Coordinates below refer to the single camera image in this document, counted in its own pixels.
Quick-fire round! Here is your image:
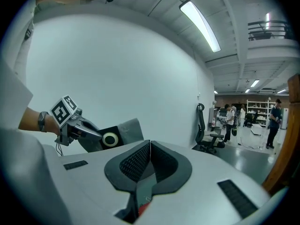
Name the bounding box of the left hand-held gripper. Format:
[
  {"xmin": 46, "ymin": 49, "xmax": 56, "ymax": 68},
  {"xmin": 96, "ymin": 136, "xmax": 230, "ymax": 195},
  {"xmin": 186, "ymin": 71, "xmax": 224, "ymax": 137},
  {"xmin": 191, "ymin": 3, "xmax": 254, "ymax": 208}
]
[{"xmin": 49, "ymin": 94, "xmax": 103, "ymax": 147}]

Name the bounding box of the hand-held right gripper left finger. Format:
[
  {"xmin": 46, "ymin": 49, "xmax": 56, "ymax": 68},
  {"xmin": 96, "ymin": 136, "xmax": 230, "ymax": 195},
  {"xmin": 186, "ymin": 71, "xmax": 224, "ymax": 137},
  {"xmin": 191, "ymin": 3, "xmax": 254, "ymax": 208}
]
[{"xmin": 42, "ymin": 139, "xmax": 151, "ymax": 225}]

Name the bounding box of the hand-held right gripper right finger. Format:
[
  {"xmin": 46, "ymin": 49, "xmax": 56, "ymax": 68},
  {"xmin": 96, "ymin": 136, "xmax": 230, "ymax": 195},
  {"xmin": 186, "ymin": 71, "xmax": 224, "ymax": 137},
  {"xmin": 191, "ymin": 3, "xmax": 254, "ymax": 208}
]
[{"xmin": 133, "ymin": 140, "xmax": 270, "ymax": 225}]

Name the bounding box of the grey and black bag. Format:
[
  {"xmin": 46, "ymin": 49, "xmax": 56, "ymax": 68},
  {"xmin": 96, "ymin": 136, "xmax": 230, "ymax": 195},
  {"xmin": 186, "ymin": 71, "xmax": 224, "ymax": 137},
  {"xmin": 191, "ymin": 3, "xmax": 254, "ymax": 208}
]
[{"xmin": 78, "ymin": 118, "xmax": 145, "ymax": 153}]

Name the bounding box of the person's left forearm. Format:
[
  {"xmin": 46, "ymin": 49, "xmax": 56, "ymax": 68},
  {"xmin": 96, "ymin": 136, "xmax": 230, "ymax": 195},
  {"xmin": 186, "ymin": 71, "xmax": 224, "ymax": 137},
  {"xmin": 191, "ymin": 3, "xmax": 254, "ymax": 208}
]
[{"xmin": 18, "ymin": 106, "xmax": 60, "ymax": 136}]

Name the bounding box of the grey striped wristwatch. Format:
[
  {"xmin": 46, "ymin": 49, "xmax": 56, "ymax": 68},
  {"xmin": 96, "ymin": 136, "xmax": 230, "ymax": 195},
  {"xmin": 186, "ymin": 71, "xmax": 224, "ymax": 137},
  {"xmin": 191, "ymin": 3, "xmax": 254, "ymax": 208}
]
[{"xmin": 37, "ymin": 111, "xmax": 50, "ymax": 133}]

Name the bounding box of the black office chair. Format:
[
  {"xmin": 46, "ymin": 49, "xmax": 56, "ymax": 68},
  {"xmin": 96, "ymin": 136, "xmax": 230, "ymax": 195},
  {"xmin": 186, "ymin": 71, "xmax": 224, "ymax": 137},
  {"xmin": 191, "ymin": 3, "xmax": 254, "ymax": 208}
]
[{"xmin": 195, "ymin": 103, "xmax": 226, "ymax": 155}]

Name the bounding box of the grey cabinet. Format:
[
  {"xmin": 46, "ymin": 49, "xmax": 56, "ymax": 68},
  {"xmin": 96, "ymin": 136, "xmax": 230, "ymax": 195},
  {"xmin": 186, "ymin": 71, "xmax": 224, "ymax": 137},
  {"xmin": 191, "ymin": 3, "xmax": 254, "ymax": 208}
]
[{"xmin": 209, "ymin": 107, "xmax": 220, "ymax": 129}]

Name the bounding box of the person's white shirt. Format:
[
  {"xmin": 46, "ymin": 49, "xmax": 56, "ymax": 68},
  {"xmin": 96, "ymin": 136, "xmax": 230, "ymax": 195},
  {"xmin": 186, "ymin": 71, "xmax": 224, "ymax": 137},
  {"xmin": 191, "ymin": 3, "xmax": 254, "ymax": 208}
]
[{"xmin": 0, "ymin": 0, "xmax": 36, "ymax": 132}]

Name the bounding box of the white storage shelf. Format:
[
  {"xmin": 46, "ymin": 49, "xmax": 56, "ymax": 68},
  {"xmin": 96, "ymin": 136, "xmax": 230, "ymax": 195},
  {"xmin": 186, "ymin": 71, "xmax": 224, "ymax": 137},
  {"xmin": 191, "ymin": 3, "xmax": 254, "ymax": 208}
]
[{"xmin": 246, "ymin": 99, "xmax": 278, "ymax": 127}]

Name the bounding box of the white cabinet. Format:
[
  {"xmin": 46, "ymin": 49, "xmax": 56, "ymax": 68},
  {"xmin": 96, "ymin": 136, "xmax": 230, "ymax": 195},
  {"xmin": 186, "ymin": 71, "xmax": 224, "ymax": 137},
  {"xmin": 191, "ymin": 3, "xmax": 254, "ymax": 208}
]
[{"xmin": 280, "ymin": 107, "xmax": 289, "ymax": 129}]

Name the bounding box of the black metal railing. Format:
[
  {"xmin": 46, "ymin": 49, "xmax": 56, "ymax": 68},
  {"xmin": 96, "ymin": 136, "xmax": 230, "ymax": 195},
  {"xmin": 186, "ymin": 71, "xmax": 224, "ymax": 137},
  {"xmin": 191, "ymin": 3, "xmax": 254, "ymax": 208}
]
[{"xmin": 247, "ymin": 20, "xmax": 295, "ymax": 41}]

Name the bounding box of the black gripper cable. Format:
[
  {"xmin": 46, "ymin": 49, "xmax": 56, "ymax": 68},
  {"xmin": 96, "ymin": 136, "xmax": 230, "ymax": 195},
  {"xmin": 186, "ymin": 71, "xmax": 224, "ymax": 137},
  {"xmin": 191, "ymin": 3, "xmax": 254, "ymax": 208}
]
[{"xmin": 55, "ymin": 141, "xmax": 64, "ymax": 156}]

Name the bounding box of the brown wooden newel post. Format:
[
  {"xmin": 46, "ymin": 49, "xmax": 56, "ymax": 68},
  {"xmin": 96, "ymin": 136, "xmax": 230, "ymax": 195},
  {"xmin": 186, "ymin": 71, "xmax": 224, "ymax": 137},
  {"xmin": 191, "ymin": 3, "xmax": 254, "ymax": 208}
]
[{"xmin": 262, "ymin": 73, "xmax": 300, "ymax": 195}]

